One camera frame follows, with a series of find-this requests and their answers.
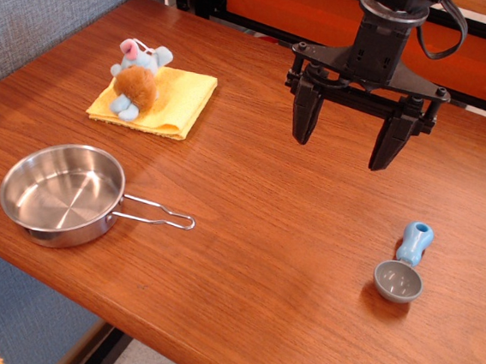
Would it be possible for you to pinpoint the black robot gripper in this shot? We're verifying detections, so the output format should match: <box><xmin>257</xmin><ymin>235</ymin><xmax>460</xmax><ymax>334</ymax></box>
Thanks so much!
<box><xmin>286</xmin><ymin>3</ymin><xmax>450</xmax><ymax>171</ymax></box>

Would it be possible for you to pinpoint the stainless steel pan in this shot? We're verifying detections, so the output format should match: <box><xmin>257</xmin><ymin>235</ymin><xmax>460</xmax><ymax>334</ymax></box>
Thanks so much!
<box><xmin>0</xmin><ymin>144</ymin><xmax>196</xmax><ymax>248</ymax></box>

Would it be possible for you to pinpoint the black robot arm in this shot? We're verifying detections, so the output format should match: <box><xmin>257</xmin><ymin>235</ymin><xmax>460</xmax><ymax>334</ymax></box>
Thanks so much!
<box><xmin>286</xmin><ymin>0</ymin><xmax>468</xmax><ymax>171</ymax></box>

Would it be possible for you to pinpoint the yellow folded cloth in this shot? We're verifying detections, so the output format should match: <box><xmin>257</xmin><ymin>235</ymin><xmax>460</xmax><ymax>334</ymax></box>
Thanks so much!
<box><xmin>87</xmin><ymin>67</ymin><xmax>218</xmax><ymax>140</ymax></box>

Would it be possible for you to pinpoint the blue elephant plush toy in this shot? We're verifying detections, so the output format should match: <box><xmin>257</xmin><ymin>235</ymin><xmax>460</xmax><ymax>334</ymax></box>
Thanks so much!
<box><xmin>109</xmin><ymin>38</ymin><xmax>174</xmax><ymax>122</ymax></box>

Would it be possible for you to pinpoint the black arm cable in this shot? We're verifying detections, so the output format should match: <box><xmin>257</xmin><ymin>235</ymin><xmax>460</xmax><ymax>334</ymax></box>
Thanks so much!
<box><xmin>412</xmin><ymin>0</ymin><xmax>471</xmax><ymax>64</ymax></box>

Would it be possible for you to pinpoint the orange panel black frame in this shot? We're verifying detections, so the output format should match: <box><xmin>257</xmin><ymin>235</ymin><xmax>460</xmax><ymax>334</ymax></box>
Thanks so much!
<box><xmin>176</xmin><ymin>0</ymin><xmax>486</xmax><ymax>109</ymax></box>

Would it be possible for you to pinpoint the blue handled grey scoop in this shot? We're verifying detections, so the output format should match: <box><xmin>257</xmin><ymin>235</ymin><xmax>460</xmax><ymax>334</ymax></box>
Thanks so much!
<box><xmin>374</xmin><ymin>221</ymin><xmax>435</xmax><ymax>304</ymax></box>

